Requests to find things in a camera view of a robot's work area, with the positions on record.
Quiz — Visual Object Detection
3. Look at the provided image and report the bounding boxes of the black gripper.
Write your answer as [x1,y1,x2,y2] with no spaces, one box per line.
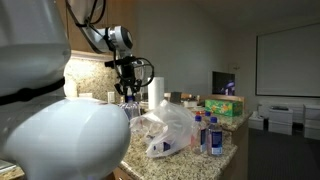
[114,56,141,96]

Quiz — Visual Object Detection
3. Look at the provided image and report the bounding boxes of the blue-cap water bottle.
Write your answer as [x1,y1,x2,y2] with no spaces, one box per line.
[204,111,211,124]
[121,88,140,120]
[207,116,223,156]

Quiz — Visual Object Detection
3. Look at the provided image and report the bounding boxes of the clear plastic bag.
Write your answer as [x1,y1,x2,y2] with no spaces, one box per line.
[130,100,194,158]

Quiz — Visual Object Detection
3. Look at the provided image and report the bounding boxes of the blue-label water bottle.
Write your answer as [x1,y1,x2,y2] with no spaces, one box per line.
[191,115,206,154]

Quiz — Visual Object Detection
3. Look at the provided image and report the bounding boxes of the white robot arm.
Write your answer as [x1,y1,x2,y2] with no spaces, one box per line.
[0,0,131,180]

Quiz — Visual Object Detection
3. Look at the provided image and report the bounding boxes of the white paper towel roll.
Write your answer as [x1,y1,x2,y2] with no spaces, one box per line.
[148,77,164,110]

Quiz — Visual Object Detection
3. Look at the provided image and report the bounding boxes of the dark window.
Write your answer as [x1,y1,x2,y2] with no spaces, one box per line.
[212,71,235,96]

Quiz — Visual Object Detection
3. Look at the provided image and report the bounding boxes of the green tissue box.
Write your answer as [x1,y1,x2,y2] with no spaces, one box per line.
[205,99,243,117]

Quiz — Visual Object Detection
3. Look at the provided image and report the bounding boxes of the white storage boxes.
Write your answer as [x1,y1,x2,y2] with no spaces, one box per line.
[249,102,320,140]

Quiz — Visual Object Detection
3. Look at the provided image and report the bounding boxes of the white projector screen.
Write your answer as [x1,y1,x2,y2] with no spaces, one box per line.
[255,23,320,98]

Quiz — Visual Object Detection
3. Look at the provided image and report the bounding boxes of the white wall outlet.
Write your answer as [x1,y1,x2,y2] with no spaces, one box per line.
[107,92,115,103]

